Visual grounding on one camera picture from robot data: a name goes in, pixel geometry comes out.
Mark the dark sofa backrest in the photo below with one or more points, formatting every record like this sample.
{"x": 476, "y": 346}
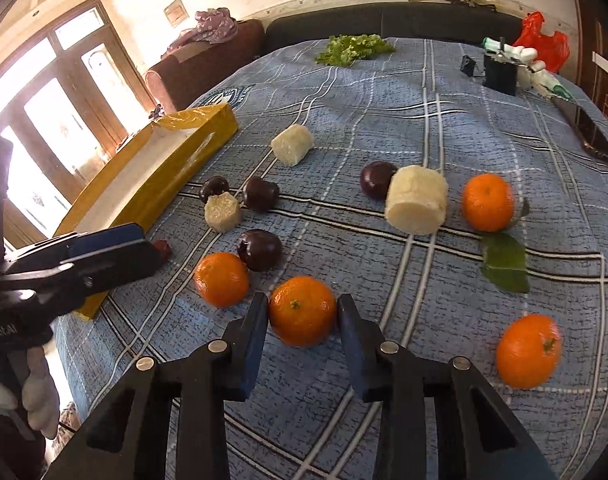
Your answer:
{"x": 384, "y": 20}

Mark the black smartphone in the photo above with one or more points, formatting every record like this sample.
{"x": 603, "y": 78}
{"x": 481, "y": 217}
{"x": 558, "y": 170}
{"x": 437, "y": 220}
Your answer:
{"x": 591, "y": 132}

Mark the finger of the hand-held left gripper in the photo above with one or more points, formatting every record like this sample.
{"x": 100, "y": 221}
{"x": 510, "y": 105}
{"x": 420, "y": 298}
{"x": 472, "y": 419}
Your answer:
{"x": 113, "y": 270}
{"x": 108, "y": 237}

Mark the black box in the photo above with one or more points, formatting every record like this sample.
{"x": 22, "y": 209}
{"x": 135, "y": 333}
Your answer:
{"x": 501, "y": 76}

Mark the wooden glass door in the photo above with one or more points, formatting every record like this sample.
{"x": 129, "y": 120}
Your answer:
{"x": 108, "y": 110}

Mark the brown armchair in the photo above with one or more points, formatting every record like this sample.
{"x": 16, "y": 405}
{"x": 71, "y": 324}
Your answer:
{"x": 203, "y": 70}

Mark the small peeled sugarcane piece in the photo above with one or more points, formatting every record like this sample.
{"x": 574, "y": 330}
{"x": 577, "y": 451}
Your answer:
{"x": 222, "y": 212}

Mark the brown wooden cabinet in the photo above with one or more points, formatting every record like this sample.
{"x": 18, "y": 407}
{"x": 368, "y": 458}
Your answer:
{"x": 599, "y": 25}

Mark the small wall plaque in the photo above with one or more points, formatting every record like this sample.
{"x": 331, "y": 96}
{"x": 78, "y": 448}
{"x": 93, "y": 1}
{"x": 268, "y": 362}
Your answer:
{"x": 175, "y": 14}

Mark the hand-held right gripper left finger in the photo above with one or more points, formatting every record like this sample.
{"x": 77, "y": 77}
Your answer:
{"x": 254, "y": 340}

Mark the dark red plum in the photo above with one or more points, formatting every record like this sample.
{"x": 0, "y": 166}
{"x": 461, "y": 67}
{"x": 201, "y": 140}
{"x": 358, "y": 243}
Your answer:
{"x": 214, "y": 186}
{"x": 260, "y": 193}
{"x": 259, "y": 250}
{"x": 375, "y": 180}

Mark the green lettuce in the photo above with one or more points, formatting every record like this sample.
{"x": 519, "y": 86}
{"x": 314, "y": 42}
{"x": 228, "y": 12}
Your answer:
{"x": 354, "y": 49}

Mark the orange tangerine with leaf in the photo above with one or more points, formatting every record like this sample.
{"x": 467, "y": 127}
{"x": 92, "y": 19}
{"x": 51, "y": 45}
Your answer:
{"x": 488, "y": 202}

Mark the large peeled sugarcane piece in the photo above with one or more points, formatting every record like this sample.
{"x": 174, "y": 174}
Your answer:
{"x": 416, "y": 200}

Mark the small red jujube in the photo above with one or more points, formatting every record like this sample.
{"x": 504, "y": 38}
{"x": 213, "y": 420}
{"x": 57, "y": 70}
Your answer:
{"x": 162, "y": 249}

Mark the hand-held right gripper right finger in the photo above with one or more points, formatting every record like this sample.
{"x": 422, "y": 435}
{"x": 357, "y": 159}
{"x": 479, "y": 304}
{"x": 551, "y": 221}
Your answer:
{"x": 354, "y": 345}

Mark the yellow cardboard box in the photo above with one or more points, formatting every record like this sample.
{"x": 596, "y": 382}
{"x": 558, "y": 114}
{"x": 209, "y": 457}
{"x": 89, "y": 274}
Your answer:
{"x": 211, "y": 132}

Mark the blue plaid blanket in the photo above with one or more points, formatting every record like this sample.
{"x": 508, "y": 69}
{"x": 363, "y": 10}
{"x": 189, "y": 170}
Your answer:
{"x": 384, "y": 110}

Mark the red plastic bag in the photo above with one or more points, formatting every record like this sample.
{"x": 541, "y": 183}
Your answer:
{"x": 549, "y": 45}

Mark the black binder clip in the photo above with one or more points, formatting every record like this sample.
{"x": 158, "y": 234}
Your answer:
{"x": 469, "y": 66}

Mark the person's left hand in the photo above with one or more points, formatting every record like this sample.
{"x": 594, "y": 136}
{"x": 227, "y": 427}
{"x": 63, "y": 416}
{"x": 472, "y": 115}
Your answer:
{"x": 39, "y": 395}

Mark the purple cloth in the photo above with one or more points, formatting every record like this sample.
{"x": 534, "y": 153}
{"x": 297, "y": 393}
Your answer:
{"x": 211, "y": 27}

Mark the green leaf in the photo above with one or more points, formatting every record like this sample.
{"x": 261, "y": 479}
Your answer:
{"x": 505, "y": 262}

